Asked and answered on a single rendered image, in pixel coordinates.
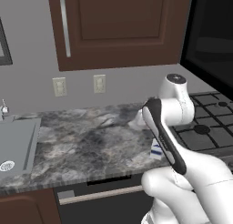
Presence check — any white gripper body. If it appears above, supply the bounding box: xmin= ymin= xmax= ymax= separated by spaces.
xmin=128 ymin=108 xmax=150 ymax=131

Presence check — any black microwave oven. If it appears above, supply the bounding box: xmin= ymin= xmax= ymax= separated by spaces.
xmin=179 ymin=0 xmax=233 ymax=102

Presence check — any dark brown base cupboard door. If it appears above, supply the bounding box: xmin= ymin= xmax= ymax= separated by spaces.
xmin=0 ymin=188 xmax=62 ymax=224

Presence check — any black gas hob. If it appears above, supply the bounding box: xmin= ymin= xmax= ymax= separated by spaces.
xmin=168 ymin=90 xmax=233 ymax=153

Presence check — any black dishwasher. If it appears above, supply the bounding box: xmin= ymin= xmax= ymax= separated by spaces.
xmin=53 ymin=172 xmax=155 ymax=224

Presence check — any grey steel sink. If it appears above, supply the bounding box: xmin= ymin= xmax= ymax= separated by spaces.
xmin=0 ymin=117 xmax=42 ymax=175

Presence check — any silver tap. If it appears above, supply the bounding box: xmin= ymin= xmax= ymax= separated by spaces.
xmin=0 ymin=98 xmax=10 ymax=121

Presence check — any dark framed window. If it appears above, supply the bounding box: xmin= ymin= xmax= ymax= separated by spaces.
xmin=0 ymin=17 xmax=14 ymax=66

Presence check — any cream wall socket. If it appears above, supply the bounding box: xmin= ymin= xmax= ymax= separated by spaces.
xmin=52 ymin=76 xmax=68 ymax=97
xmin=93 ymin=74 xmax=107 ymax=95

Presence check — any silver dishwasher handle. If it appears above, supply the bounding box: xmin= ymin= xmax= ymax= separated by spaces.
xmin=56 ymin=185 xmax=144 ymax=206

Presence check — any dark brown wall cupboard door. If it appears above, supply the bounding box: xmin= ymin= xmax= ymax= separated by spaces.
xmin=47 ymin=0 xmax=194 ymax=73

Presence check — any silver cupboard door handle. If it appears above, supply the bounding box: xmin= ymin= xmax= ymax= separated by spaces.
xmin=59 ymin=0 xmax=72 ymax=58

